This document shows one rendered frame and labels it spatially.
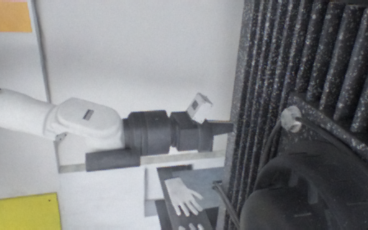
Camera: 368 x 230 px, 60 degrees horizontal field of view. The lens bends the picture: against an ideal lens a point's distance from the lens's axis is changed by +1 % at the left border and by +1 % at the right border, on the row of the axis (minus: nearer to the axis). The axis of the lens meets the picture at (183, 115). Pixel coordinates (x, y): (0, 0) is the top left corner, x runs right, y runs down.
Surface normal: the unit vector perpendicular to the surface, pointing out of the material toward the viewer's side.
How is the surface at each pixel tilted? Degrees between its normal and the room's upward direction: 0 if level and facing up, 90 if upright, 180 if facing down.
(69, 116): 25
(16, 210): 87
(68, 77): 90
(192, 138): 90
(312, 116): 90
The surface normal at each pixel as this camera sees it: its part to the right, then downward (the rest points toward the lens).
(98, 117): 0.15, -0.63
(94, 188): 0.24, 0.44
